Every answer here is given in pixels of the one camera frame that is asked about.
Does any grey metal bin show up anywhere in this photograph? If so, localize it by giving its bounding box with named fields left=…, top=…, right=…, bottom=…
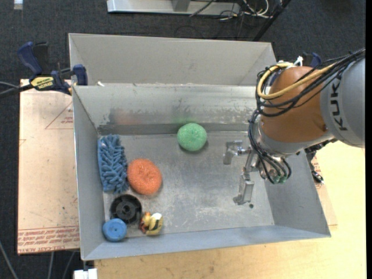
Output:
left=68, top=33, right=332, bottom=262

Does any yellow toy duck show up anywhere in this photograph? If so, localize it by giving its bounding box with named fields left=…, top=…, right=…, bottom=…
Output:
left=139, top=211, right=164, bottom=237

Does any orange scouring pad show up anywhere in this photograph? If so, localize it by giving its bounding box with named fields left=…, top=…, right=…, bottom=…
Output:
left=126, top=158, right=163, bottom=196

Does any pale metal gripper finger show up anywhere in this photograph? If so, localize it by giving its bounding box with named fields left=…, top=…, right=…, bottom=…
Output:
left=223, top=140, right=252, bottom=166
left=232, top=176, right=255, bottom=206

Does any brown cardboard board, red print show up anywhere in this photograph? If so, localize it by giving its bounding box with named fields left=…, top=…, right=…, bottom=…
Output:
left=17, top=78, right=339, bottom=256

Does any black round plastic part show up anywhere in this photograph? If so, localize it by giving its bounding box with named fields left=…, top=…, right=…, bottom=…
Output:
left=109, top=194, right=144, bottom=225

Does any green scouring pad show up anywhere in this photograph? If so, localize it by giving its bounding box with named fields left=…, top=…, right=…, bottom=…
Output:
left=176, top=122, right=208, bottom=152

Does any blue microfibre duster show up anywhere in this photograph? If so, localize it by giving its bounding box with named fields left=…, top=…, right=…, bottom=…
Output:
left=96, top=134, right=130, bottom=194

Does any blue round disc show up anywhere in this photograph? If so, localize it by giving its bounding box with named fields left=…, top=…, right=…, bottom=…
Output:
left=101, top=217, right=128, bottom=243

